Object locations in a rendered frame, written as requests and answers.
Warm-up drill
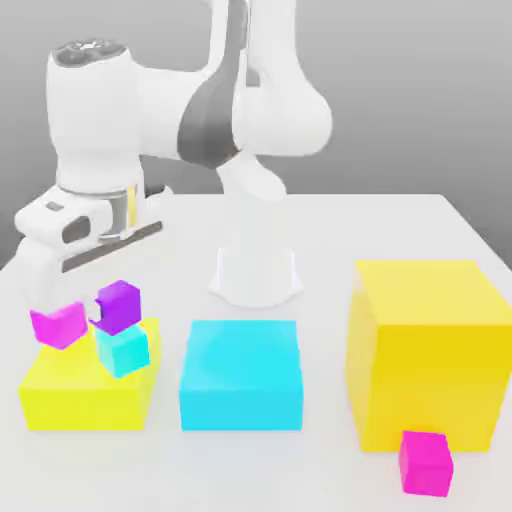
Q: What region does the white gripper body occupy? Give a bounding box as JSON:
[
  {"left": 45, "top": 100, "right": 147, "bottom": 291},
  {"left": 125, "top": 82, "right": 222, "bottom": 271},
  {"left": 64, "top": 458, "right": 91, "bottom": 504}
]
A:
[{"left": 16, "top": 220, "right": 165, "bottom": 316}]

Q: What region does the small magenta cube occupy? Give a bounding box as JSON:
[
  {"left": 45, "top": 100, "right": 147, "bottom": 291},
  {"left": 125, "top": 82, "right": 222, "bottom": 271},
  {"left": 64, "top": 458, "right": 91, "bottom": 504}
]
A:
[{"left": 29, "top": 301, "right": 90, "bottom": 352}]

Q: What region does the small purple cube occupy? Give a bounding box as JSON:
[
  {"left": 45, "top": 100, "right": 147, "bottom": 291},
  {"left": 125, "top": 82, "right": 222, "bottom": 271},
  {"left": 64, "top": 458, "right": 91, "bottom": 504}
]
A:
[{"left": 89, "top": 279, "right": 142, "bottom": 337}]

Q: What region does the small cyan cube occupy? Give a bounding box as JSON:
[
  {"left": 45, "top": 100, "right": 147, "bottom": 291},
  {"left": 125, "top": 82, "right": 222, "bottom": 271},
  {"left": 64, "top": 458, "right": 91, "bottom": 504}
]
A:
[{"left": 94, "top": 323, "right": 152, "bottom": 380}]

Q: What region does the small pink cube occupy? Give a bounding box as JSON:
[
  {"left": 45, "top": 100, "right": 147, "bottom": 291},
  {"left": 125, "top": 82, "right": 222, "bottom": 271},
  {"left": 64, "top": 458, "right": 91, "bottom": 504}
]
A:
[{"left": 398, "top": 430, "right": 455, "bottom": 499}]

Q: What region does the large lime yellow box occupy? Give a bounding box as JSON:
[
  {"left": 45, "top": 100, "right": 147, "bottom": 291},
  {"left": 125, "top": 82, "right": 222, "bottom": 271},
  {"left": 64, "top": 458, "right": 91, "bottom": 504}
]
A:
[{"left": 17, "top": 317, "right": 162, "bottom": 432}]

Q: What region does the large cyan box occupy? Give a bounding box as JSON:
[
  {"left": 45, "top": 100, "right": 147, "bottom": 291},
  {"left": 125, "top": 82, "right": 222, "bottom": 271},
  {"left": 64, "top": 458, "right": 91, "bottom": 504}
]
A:
[{"left": 178, "top": 319, "right": 304, "bottom": 433}]

